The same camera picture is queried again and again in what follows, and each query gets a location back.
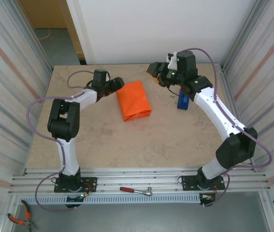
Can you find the orange wrapping paper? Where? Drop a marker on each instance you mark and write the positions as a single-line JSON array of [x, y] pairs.
[[133, 101]]

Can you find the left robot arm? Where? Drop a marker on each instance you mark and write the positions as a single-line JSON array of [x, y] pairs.
[[63, 120]]

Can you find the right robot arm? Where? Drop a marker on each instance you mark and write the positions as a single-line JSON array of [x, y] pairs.
[[235, 149]]

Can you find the blue tape dispenser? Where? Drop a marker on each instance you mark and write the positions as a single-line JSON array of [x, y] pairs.
[[182, 105]]

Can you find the yellow wooden furniture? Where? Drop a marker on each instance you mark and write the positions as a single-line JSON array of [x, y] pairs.
[[45, 14]]

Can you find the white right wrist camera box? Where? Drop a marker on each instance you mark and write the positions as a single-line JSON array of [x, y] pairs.
[[172, 64]]

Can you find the aluminium table side rail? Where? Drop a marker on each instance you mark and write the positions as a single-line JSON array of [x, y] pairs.
[[228, 96]]

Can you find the aluminium corner post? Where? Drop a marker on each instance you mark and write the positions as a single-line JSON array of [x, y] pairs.
[[243, 36]]

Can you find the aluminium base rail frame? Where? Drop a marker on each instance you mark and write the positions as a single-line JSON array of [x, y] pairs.
[[136, 176]]

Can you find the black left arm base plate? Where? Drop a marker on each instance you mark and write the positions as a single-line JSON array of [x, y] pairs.
[[90, 181]]

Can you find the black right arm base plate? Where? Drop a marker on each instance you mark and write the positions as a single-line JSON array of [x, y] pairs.
[[187, 183]]

